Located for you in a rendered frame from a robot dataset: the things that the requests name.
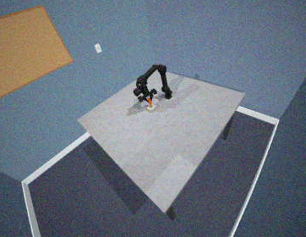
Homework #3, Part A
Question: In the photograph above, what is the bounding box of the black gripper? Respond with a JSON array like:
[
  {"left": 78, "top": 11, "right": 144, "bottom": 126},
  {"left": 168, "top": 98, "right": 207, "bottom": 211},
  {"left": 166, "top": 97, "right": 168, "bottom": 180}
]
[{"left": 138, "top": 89, "right": 157, "bottom": 102}]

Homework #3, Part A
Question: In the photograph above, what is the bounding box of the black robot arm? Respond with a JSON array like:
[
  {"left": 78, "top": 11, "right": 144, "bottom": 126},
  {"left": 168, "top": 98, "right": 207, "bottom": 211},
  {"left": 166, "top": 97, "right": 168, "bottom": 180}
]
[{"left": 134, "top": 64, "right": 172, "bottom": 100}]

